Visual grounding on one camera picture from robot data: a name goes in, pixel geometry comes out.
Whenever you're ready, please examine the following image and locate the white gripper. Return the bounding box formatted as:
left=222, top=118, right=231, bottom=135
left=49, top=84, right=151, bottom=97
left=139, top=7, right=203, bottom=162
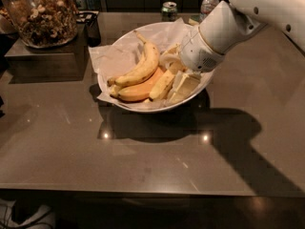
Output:
left=159, top=26, right=224, bottom=105

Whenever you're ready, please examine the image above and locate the yellow banana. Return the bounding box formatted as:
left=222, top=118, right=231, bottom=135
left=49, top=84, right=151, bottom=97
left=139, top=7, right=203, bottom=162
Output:
left=149, top=61, right=185, bottom=101
left=107, top=31, right=160, bottom=87

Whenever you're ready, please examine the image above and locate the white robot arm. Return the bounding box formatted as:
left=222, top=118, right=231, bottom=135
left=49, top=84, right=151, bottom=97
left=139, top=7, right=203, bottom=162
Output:
left=166, top=0, right=305, bottom=105

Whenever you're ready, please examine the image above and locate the orange ripe banana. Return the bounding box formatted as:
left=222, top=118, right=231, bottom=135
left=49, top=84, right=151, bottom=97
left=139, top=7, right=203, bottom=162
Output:
left=110, top=67, right=164, bottom=102

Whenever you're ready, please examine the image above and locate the white bowl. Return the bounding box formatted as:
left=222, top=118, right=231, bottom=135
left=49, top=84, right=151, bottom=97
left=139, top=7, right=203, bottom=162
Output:
left=96, top=21, right=214, bottom=114

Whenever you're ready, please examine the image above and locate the green soda can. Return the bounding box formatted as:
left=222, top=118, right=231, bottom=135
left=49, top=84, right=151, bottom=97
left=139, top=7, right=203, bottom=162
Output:
left=161, top=1, right=177, bottom=22

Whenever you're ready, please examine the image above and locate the white paper liner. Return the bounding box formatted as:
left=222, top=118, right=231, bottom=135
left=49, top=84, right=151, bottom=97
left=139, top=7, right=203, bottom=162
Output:
left=88, top=17, right=211, bottom=111

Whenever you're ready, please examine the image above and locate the clear plastic water bottle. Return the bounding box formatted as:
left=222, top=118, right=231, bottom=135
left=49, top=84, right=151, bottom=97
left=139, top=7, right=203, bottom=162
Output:
left=199, top=0, right=219, bottom=21

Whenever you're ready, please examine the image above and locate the black container behind jar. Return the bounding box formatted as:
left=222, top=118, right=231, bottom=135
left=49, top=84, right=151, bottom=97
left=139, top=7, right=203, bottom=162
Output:
left=76, top=11, right=101, bottom=47

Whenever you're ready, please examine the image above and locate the dark metal stand box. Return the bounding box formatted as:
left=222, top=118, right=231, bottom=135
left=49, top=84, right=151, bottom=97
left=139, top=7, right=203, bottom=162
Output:
left=5, top=24, right=89, bottom=83

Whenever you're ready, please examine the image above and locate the glass jar of granola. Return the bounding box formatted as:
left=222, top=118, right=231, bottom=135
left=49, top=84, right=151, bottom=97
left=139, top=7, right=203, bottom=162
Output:
left=1, top=0, right=77, bottom=49

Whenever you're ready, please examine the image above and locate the white object under table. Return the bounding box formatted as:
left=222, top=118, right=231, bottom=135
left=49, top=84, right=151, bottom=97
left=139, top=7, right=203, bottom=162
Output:
left=0, top=199, right=56, bottom=229

